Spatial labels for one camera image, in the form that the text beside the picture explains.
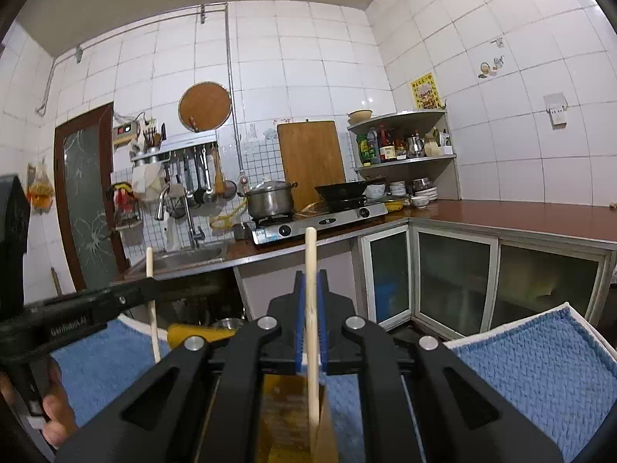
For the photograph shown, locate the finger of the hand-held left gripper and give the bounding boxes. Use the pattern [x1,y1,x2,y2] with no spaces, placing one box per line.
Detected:
[112,277,158,320]

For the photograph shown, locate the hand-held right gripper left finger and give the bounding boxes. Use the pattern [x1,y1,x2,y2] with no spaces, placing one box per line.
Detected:
[55,272,307,463]

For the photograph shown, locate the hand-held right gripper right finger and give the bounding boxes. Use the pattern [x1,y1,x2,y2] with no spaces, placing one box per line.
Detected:
[318,272,565,463]

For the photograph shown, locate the wooden chopstick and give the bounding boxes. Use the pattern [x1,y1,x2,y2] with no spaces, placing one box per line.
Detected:
[145,247,162,363]
[305,228,321,428]

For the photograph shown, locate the yellow utensil holder box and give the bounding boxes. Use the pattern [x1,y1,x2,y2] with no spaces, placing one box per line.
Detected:
[166,324,341,463]

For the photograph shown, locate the person's left hand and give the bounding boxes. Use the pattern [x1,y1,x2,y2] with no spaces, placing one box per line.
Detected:
[41,362,80,447]

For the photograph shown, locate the steel sink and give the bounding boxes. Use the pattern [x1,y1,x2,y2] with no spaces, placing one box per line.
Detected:
[126,242,228,275]

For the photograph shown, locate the white bottle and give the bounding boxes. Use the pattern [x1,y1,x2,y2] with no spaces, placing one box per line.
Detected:
[164,219,182,252]

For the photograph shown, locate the narrow glass cabinet door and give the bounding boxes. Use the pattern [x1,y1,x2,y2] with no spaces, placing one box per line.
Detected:
[361,226,413,325]

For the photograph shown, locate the steel faucet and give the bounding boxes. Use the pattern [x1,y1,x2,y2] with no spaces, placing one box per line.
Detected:
[154,184,206,249]

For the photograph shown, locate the steel gas stove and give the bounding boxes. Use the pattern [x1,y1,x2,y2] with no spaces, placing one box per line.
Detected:
[251,198,389,245]

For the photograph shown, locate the brown frosted glass door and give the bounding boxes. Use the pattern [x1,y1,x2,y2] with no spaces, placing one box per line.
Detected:
[54,102,131,291]

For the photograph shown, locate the white hanging cloth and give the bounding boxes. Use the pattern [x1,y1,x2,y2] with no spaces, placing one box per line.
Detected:
[132,163,167,201]

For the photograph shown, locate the black ladle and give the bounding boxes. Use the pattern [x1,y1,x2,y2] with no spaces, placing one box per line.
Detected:
[193,149,206,204]

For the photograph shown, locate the steel ladle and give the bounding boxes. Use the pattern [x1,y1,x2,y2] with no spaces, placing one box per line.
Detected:
[201,147,217,203]

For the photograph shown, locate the steel pot with lid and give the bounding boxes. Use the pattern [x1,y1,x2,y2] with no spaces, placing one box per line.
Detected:
[239,179,298,220]

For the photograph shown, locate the hanging plastic bag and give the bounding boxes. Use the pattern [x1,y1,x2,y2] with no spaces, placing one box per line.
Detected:
[26,164,54,213]

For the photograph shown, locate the wooden spatula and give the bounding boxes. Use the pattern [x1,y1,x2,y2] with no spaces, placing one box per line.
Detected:
[212,147,227,196]

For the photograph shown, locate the black wok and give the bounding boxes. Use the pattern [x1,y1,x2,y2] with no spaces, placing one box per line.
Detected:
[314,178,386,202]

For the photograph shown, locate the steel utensil rack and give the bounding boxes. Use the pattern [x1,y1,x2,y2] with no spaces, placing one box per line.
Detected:
[130,130,219,164]

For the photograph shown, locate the utensil cup with chopsticks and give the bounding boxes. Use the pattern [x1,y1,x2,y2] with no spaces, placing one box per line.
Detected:
[142,123,167,151]

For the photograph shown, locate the cream power strip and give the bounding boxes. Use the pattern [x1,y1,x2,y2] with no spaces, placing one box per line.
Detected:
[112,124,140,145]

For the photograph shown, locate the wooden cutting board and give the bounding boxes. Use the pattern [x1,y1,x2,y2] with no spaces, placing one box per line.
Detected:
[277,120,347,212]

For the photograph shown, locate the steel corner shelf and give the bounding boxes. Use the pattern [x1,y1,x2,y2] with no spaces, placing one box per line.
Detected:
[347,108,459,201]

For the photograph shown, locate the red sauce bottle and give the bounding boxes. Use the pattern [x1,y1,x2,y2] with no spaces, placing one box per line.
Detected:
[378,125,397,162]

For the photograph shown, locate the round wooden lid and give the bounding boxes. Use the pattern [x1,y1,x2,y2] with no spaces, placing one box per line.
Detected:
[178,82,233,132]

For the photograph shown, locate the blue woven towel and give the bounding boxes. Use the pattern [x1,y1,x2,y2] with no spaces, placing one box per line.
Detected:
[48,301,617,463]

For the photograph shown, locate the wide glass cabinet door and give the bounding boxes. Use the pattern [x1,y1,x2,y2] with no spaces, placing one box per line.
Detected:
[492,241,613,333]

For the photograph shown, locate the red wire basket rack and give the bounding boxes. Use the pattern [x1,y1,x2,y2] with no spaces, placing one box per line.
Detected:
[112,182,142,228]

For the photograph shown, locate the yellow hose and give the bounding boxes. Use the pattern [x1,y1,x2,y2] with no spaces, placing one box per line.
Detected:
[209,200,249,231]

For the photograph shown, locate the metal wall pipe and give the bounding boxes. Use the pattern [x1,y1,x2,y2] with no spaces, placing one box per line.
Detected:
[36,4,242,174]

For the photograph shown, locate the yellow wall poster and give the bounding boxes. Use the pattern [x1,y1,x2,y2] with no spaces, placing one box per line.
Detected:
[411,72,442,110]

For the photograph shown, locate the white wall socket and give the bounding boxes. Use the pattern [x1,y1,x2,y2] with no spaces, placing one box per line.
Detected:
[544,93,570,128]

